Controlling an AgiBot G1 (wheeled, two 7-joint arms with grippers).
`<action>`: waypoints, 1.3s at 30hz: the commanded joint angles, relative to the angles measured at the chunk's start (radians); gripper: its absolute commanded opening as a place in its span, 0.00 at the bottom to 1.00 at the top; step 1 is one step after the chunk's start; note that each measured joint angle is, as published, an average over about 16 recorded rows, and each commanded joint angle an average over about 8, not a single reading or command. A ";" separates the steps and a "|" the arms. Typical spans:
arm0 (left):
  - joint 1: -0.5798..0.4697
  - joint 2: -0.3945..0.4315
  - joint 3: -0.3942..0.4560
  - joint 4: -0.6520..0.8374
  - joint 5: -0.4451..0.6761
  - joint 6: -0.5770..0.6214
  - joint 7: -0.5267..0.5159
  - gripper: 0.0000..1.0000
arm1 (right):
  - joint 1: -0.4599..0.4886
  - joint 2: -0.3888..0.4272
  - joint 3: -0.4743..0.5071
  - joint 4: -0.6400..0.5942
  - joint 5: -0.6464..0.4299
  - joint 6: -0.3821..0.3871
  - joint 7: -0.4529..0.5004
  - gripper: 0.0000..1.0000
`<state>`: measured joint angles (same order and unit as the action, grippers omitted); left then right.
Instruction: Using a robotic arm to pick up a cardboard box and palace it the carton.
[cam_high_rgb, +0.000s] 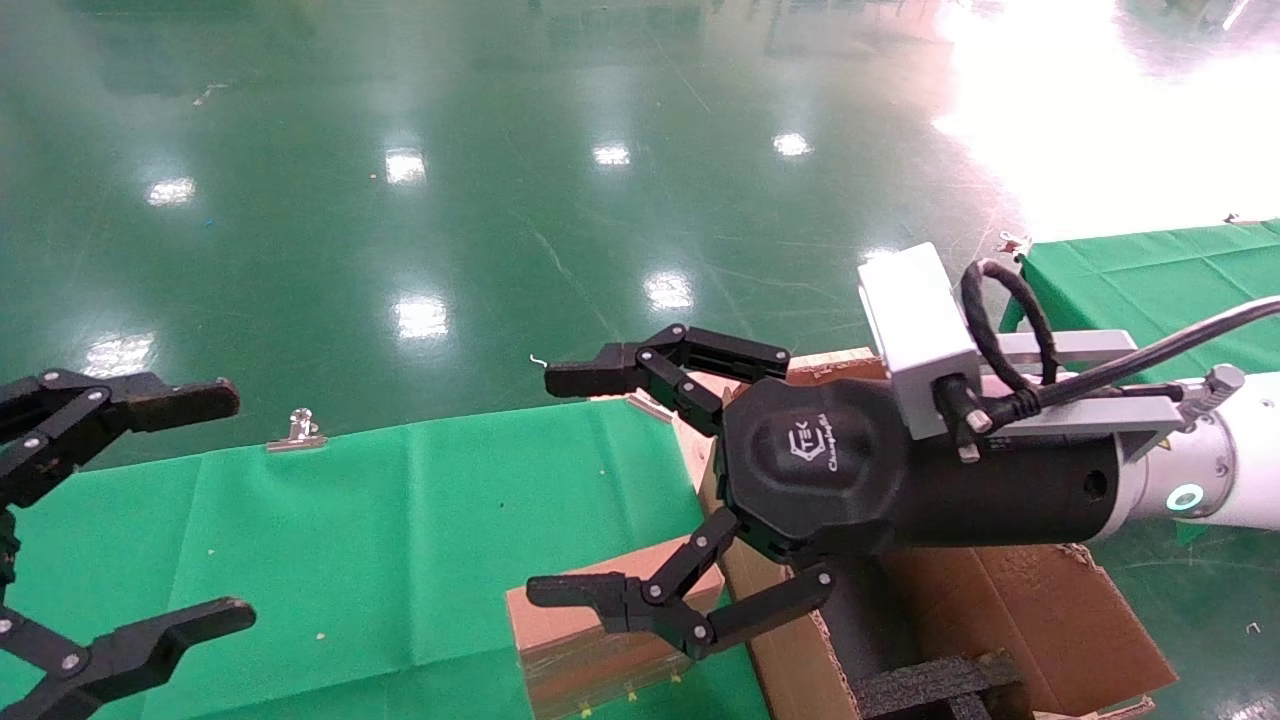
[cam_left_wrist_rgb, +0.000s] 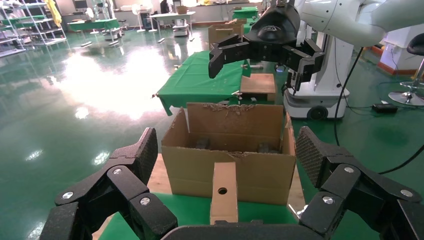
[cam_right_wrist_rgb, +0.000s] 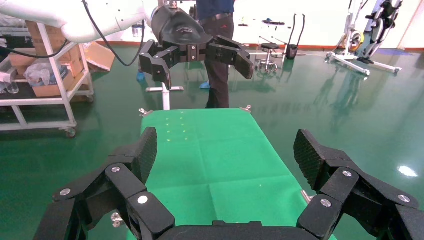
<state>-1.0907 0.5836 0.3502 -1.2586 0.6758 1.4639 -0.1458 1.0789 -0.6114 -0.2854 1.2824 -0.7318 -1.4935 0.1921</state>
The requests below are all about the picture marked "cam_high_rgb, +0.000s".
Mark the large open cardboard carton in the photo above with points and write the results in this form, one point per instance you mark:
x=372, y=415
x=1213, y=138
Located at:
x=1050, y=620

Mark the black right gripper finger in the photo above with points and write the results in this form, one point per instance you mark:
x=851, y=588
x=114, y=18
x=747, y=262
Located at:
x=620, y=370
x=630, y=600

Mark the small brown cardboard box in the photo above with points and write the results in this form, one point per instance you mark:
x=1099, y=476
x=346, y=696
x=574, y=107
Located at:
x=570, y=670

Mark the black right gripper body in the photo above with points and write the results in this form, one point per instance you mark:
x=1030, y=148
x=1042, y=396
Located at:
x=800, y=490

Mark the green cloth on side table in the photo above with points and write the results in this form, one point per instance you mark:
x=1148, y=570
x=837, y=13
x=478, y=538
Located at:
x=1150, y=280

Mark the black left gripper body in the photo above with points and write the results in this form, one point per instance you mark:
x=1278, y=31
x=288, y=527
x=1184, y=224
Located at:
x=5, y=550

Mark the large green tablecloth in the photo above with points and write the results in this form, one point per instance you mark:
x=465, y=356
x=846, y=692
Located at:
x=400, y=550

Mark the long black foam block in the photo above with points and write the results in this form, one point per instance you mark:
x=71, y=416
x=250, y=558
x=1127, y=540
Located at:
x=920, y=685

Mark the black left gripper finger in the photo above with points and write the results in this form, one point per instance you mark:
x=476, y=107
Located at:
x=170, y=402
x=150, y=635

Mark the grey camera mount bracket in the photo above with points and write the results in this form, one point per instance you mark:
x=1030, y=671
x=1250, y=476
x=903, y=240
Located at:
x=1090, y=415

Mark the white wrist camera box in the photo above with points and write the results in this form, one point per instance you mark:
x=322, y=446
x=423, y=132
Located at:
x=915, y=330

